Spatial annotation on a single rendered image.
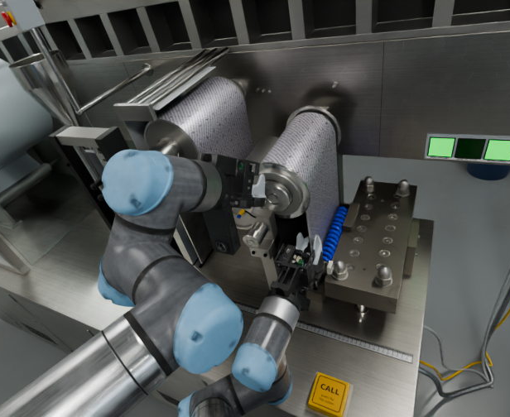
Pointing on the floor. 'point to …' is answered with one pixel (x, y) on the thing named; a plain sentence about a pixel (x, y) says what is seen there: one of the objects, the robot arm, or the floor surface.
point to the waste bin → (489, 172)
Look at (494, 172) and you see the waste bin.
